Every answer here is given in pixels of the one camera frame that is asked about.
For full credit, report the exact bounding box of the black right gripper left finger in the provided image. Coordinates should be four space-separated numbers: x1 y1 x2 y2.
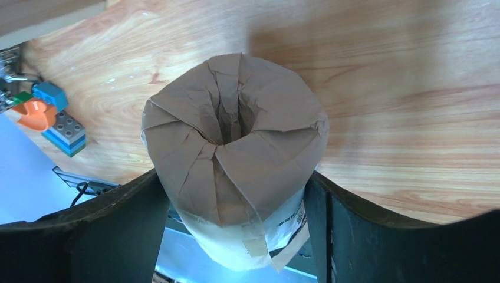
1 170 169 282

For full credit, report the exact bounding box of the green blue block stack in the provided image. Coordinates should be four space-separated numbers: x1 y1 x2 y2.
32 81 86 157

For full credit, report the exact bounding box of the brown paper roll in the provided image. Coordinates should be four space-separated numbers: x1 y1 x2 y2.
141 54 329 271

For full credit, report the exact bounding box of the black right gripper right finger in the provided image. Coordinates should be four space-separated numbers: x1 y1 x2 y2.
304 172 499 282

